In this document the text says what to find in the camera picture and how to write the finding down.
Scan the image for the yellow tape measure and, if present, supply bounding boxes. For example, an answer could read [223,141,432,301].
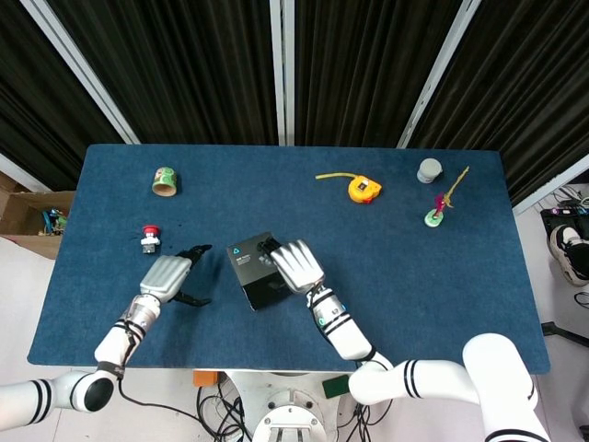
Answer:
[315,171,383,205]

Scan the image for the feather toy with green base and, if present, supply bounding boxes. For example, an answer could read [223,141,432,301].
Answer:
[423,166,470,228]

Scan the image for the grey cylindrical container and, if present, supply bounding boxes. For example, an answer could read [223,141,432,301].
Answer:
[416,157,444,184]

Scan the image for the person leg black trousers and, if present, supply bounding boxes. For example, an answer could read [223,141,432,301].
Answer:
[568,238,589,273]

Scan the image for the brown cardboard carton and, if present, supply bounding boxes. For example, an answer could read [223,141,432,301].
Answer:
[0,172,75,260]

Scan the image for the white partition frame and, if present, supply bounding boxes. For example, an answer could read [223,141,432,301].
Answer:
[0,153,52,193]
[20,0,140,145]
[269,0,295,146]
[398,0,482,148]
[513,154,589,216]

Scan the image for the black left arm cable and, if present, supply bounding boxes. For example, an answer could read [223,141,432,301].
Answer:
[117,379,203,420]

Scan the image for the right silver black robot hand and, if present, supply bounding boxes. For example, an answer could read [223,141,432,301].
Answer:
[260,238,327,296]

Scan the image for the black pleated curtain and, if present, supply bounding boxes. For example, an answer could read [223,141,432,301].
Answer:
[293,0,461,148]
[45,0,280,146]
[409,0,589,206]
[0,0,124,191]

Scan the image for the black stand leg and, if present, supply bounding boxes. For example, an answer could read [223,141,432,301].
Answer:
[541,320,589,347]

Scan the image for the colourful tool handles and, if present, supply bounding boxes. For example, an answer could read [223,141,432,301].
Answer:
[41,208,70,237]

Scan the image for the black floor cables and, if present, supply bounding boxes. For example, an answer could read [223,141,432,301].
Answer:
[195,372,395,442]

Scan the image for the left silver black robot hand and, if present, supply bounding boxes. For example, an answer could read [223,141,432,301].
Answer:
[138,243,214,308]

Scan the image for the red emergency stop button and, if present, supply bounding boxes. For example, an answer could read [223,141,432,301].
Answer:
[140,224,163,256]

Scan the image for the green block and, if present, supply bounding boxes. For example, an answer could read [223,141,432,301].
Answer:
[321,375,352,400]

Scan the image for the black device with cables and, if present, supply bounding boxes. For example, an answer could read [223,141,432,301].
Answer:
[540,183,589,240]

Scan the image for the white black sneaker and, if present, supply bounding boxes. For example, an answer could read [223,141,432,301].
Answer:
[546,223,589,286]

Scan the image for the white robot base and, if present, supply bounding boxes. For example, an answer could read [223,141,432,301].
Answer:
[227,370,358,442]

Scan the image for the green patterned tape roll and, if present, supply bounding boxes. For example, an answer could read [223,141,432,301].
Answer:
[151,166,180,198]

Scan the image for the black foldable cardboard box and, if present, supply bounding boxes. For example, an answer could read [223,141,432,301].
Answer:
[225,231,295,312]

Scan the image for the blue felt table mat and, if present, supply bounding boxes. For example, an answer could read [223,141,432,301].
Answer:
[27,144,551,375]

